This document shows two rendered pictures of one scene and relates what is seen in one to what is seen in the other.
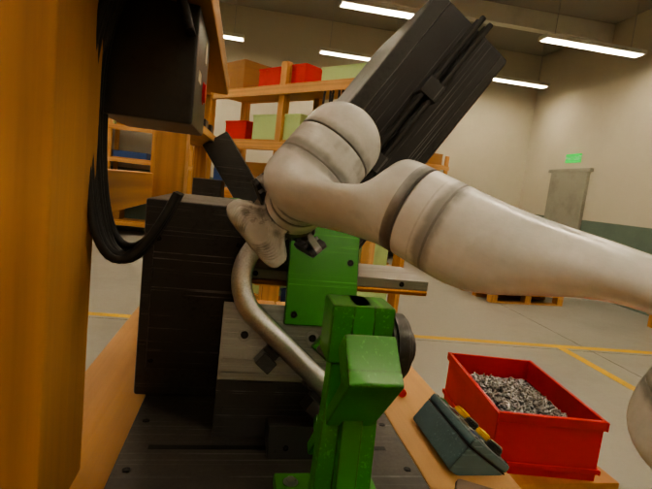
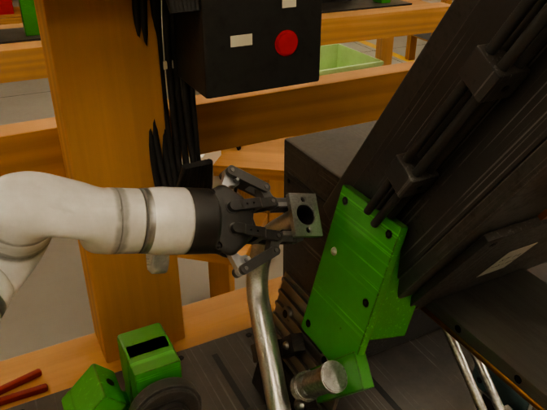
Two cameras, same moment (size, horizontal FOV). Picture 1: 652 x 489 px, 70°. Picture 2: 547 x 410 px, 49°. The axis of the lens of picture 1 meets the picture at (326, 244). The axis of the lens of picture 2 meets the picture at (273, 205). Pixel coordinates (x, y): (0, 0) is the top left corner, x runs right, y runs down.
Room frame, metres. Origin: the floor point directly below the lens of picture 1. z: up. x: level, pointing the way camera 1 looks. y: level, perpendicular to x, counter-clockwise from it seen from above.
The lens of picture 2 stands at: (0.49, -0.54, 1.60)
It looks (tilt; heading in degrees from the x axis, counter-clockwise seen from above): 29 degrees down; 74
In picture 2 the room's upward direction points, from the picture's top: straight up
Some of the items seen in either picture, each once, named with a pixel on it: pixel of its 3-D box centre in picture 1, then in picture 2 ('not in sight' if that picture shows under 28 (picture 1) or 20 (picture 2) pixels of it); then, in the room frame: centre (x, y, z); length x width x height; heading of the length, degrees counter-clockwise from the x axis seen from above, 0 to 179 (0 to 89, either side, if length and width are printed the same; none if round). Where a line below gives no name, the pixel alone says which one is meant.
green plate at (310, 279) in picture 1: (320, 257); (369, 275); (0.78, 0.01, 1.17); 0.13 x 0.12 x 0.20; 11
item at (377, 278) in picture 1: (323, 274); (478, 294); (0.94, 0.00, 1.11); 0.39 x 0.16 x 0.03; 101
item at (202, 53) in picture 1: (160, 73); (246, 24); (0.69, 0.27, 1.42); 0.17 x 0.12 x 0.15; 11
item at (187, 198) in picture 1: (203, 283); (385, 233); (0.92, 0.24, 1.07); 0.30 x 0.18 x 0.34; 11
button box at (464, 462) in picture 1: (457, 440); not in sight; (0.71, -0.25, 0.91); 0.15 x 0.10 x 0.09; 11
